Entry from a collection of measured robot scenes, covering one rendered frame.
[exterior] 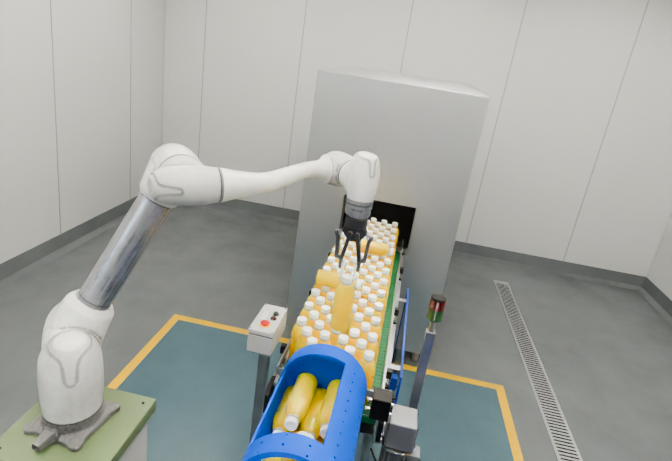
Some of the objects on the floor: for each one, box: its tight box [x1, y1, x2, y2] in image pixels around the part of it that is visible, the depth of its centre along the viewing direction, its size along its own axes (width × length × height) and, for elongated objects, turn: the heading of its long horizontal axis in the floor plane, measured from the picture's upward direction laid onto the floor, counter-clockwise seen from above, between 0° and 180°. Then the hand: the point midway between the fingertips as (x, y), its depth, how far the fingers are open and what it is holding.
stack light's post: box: [408, 328, 435, 409], centre depth 217 cm, size 4×4×110 cm
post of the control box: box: [249, 353, 270, 444], centre depth 210 cm, size 4×4×100 cm
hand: (348, 269), depth 166 cm, fingers closed on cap, 4 cm apart
